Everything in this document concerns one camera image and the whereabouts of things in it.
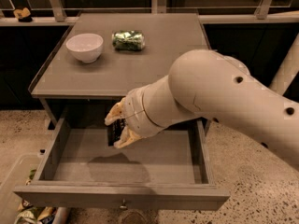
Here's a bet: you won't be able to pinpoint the metal window railing frame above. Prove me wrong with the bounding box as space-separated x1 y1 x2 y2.
0 0 299 24

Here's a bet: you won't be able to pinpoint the snack bags in bin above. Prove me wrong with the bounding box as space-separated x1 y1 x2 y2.
13 168 59 224

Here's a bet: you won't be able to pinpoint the black rxbar chocolate bar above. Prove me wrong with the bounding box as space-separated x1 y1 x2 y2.
107 119 126 147

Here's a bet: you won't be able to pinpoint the small yellow black object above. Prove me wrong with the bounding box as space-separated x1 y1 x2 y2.
13 7 32 22

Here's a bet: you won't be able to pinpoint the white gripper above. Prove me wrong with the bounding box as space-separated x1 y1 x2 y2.
105 87 163 148

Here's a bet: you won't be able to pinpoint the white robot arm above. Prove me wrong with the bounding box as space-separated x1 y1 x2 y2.
105 49 299 168

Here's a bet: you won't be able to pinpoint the grey top drawer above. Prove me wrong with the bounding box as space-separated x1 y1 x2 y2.
12 105 231 212

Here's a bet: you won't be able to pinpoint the green crushed soda can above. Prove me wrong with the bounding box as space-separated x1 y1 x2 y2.
112 30 145 51

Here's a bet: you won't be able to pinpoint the clear plastic snack bin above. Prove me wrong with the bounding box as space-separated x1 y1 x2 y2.
0 153 70 224

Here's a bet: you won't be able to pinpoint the white ceramic bowl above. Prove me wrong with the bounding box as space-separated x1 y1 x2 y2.
66 34 104 63

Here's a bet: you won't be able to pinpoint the grey cabinet counter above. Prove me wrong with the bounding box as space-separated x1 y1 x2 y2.
29 13 208 123

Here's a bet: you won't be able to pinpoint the metal drawer knob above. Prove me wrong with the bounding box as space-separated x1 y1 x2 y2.
120 199 128 210

